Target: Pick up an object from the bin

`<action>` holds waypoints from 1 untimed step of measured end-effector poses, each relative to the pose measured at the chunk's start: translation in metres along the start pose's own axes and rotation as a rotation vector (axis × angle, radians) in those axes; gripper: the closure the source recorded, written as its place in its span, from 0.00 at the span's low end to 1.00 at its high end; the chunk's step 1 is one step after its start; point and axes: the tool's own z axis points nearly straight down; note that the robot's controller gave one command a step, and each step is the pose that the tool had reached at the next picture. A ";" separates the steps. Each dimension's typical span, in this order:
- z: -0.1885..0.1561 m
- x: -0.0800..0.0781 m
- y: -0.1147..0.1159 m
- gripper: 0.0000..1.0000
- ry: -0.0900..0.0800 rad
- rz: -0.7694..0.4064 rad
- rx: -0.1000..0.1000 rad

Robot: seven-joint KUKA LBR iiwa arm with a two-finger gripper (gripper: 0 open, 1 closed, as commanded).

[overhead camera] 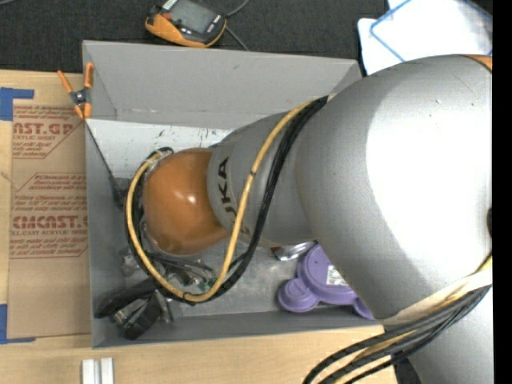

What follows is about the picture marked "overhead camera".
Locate black sunglasses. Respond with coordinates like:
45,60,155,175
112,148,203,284
93,278,170,341

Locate silver and red metal object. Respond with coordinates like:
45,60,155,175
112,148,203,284
270,241,318,262

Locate purple plastic toy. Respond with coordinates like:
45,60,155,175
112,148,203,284
277,243,376,322

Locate brown cardboard board, red print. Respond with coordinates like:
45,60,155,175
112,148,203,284
0,69,93,344

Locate grey metal bin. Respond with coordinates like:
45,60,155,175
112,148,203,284
81,39,386,350

